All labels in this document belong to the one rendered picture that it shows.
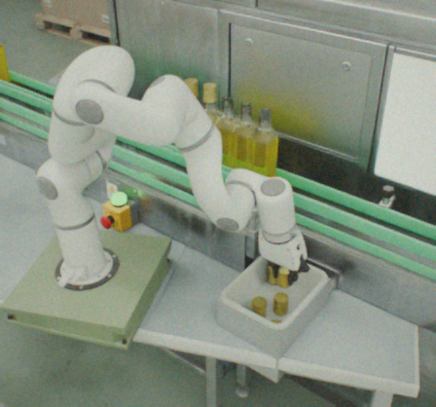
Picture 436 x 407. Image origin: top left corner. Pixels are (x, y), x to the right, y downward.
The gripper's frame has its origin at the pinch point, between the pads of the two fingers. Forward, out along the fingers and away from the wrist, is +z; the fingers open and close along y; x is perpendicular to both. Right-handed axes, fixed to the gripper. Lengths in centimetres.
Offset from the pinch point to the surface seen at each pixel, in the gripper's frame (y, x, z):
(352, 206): -6.3, -22.7, -3.6
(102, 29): 342, -234, 134
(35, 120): 96, -9, -8
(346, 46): 4, -41, -36
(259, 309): 0.4, 10.8, 1.1
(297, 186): 9.5, -23.0, -3.4
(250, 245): 11.4, -2.8, -0.3
